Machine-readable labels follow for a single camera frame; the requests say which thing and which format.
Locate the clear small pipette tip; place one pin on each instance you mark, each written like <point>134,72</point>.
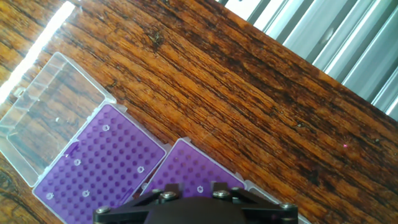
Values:
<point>105,127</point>
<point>200,188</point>
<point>85,193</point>
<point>49,196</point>
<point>140,169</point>
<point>77,162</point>

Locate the brown wooden board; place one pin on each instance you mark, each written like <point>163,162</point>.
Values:
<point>248,93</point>

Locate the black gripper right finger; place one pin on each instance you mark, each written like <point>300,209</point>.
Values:
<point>264,207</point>

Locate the purple pipette tip box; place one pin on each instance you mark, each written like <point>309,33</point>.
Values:
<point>186,165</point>
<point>102,174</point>

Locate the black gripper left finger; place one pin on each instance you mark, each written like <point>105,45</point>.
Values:
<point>130,208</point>

